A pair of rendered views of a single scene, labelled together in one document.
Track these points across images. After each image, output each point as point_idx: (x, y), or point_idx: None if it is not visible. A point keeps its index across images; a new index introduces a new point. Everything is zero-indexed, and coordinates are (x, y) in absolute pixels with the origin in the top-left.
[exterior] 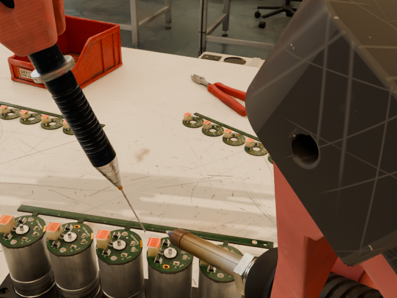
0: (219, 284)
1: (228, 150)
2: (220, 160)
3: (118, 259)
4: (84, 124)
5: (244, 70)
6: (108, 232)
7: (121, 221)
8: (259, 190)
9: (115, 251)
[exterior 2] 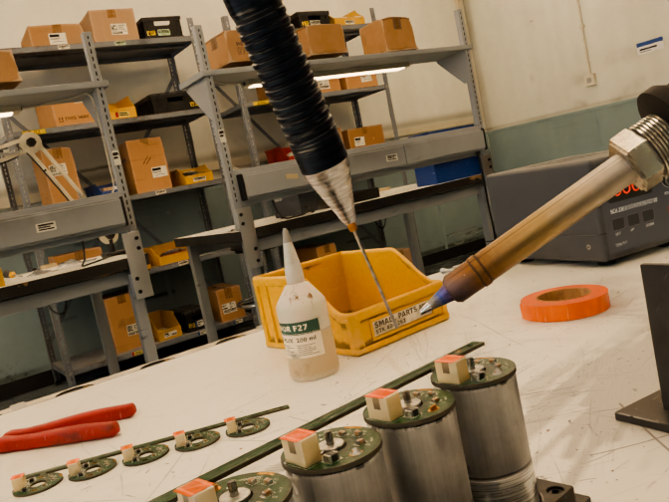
0: (509, 384)
1: (159, 465)
2: (166, 478)
3: (363, 448)
4: (310, 70)
5: (24, 412)
6: (300, 429)
7: (271, 443)
8: (278, 458)
9: (340, 450)
